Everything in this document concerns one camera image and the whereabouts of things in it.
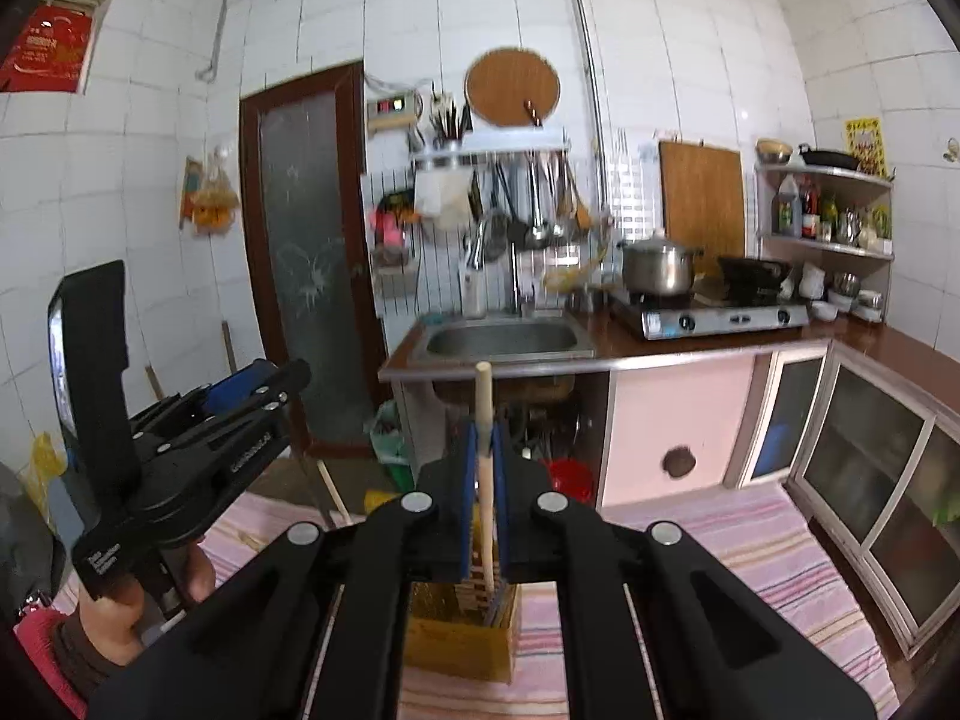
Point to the steel cooking pot with lid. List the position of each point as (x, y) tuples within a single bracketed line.
[(656, 270)]

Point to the person's left hand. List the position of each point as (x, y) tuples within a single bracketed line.
[(120, 622)]

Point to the yellow perforated utensil holder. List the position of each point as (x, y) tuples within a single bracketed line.
[(457, 645)]

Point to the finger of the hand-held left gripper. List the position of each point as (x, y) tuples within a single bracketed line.
[(289, 379), (240, 382)]

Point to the green bin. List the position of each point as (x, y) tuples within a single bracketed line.
[(390, 450)]

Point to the yellow skimmer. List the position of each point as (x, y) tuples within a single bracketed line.
[(570, 276)]

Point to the yellow wall poster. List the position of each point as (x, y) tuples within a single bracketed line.
[(866, 146)]

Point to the metal corner shelf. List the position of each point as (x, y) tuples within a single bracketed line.
[(825, 246)]

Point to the steel gas stove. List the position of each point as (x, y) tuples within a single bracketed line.
[(712, 322)]

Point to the black pan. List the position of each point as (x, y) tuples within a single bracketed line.
[(829, 159)]

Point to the hanging bag of oranges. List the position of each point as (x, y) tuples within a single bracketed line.
[(214, 202)]

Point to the person's left forearm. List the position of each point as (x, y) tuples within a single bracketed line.
[(52, 660)]

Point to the wooden stick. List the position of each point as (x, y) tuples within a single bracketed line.
[(227, 349), (154, 382)]

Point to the row of hanging kitchen utensils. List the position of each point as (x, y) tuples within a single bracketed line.
[(532, 202)]

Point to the pink and orange dish cloths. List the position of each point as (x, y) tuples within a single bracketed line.
[(390, 229)]

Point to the red wall poster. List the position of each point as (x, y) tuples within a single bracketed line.
[(45, 45)]

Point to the white dish soap bottle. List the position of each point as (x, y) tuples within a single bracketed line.
[(474, 296)]

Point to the brown frosted glass door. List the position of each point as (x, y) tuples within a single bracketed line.
[(300, 225)]

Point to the pink striped tablecloth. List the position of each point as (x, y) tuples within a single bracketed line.
[(735, 555)]

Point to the black wok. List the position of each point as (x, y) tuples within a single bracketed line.
[(754, 276)]

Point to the large dark sauce bottle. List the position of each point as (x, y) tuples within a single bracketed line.
[(787, 210)]

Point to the round wooden lid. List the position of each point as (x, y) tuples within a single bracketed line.
[(510, 86)]

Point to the white wall hook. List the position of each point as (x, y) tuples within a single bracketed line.
[(952, 150)]

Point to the steel sink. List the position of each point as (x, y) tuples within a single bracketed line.
[(502, 339)]

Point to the yellow plastic bag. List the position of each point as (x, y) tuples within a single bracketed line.
[(45, 465)]

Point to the beige control box with display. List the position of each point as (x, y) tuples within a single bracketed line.
[(394, 110)]

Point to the stack of white bowls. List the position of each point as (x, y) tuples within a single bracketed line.
[(832, 292)]

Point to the red bucket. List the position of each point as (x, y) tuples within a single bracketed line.
[(570, 480)]

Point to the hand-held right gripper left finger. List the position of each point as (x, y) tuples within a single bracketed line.
[(469, 495)]

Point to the kitchen counter cabinet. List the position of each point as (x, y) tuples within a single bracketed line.
[(862, 450)]

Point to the row of condiment bottles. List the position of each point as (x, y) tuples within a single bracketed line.
[(844, 221)]

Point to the white hanging cloth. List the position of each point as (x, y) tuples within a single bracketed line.
[(439, 195)]

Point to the rectangular wooden cutting board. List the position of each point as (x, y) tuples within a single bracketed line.
[(701, 195)]

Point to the metal wall rack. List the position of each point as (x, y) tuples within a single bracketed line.
[(495, 142)]

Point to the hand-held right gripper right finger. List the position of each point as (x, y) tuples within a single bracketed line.
[(501, 495)]

